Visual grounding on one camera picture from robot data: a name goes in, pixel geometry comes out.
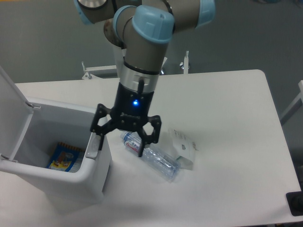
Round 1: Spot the white crumpled paper carton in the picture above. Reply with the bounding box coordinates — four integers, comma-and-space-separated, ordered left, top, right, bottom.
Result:
169, 128, 198, 170

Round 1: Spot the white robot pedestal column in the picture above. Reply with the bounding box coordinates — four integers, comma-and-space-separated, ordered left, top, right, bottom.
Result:
103, 18, 125, 78

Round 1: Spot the clear plastic water bottle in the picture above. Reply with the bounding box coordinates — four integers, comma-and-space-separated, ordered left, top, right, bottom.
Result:
120, 131, 180, 181

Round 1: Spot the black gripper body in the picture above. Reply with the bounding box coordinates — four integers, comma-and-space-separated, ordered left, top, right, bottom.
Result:
110, 83, 154, 131

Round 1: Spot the white metal base frame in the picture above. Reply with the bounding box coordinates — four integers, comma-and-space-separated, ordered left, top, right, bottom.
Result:
81, 50, 191, 80

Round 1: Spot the white push-lid trash can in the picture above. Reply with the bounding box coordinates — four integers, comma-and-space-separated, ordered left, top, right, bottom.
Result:
0, 70, 112, 203

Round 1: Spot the black clamp at table edge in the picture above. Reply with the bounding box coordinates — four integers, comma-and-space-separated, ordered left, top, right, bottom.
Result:
286, 191, 303, 217

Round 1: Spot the white frame at right edge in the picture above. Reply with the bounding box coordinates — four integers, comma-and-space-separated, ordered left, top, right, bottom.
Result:
280, 80, 303, 125

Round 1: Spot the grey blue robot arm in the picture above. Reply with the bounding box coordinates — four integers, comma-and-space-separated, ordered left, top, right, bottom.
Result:
74, 0, 215, 157

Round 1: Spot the blue snack bag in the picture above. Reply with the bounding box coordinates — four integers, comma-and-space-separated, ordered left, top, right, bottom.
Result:
46, 142, 85, 173

